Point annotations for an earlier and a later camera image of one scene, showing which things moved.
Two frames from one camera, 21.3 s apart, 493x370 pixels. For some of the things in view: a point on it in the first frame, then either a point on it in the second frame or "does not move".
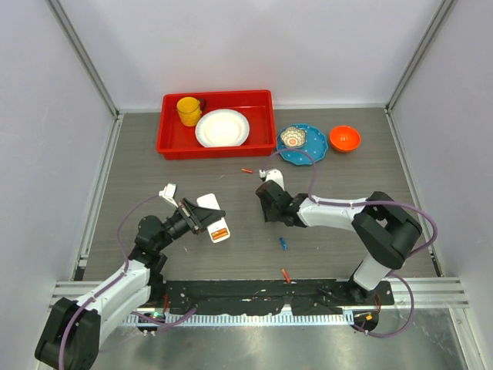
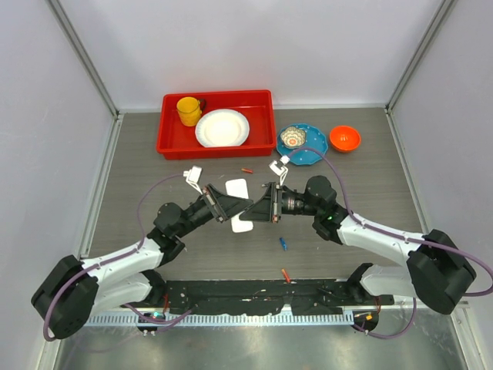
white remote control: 217,230 → 237,187
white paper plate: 222,128 does not move
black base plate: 234,297 does not move
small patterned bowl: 293,137 does not move
